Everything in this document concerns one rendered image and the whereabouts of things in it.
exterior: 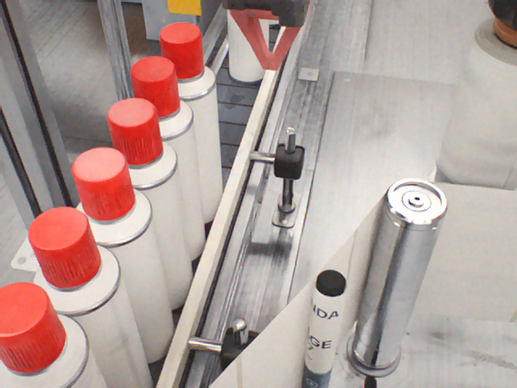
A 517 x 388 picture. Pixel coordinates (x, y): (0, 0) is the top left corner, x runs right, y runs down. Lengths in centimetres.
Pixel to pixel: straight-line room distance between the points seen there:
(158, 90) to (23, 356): 21
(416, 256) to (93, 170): 20
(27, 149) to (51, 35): 51
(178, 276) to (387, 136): 33
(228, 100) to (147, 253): 38
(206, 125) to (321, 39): 49
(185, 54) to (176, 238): 14
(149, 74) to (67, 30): 62
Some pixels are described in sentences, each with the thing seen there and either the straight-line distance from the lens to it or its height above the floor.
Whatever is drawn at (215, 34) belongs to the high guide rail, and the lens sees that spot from 72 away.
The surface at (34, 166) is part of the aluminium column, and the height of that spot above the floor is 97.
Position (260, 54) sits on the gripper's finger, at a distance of 55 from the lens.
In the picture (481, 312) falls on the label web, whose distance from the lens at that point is 50.
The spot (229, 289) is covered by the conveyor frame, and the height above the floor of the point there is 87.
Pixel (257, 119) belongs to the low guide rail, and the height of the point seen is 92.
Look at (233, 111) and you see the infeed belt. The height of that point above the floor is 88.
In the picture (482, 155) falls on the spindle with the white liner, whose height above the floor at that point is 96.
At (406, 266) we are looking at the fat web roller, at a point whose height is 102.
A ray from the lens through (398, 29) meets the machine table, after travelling 102.
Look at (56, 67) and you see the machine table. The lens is 95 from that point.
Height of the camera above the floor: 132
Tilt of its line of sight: 46 degrees down
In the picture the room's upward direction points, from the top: straight up
